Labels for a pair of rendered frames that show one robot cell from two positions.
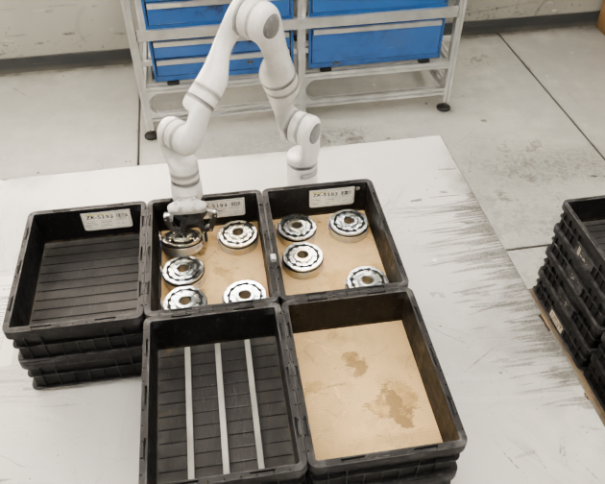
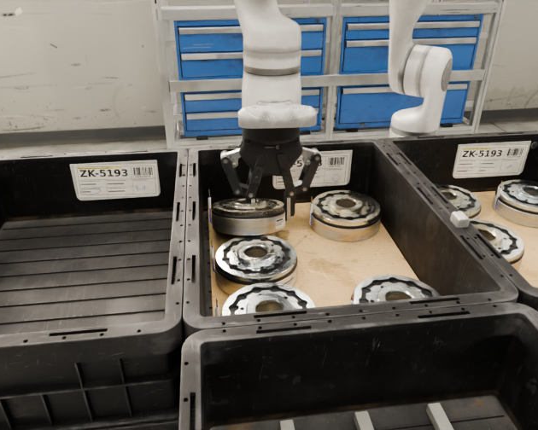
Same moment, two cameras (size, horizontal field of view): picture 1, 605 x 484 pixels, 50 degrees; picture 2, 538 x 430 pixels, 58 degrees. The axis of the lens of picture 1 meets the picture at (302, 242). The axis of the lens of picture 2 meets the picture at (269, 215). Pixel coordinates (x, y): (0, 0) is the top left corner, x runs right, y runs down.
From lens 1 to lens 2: 1.05 m
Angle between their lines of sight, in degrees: 14
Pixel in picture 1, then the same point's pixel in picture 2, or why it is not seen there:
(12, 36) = (53, 111)
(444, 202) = not seen: outside the picture
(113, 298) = (113, 307)
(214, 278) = (314, 276)
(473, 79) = not seen: hidden behind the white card
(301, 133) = (429, 67)
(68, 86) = not seen: hidden behind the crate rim
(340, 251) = (534, 238)
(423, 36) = (447, 101)
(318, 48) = (346, 107)
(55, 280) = (2, 276)
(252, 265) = (381, 257)
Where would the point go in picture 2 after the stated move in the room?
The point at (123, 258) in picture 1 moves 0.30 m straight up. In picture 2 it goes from (139, 244) to (102, 17)
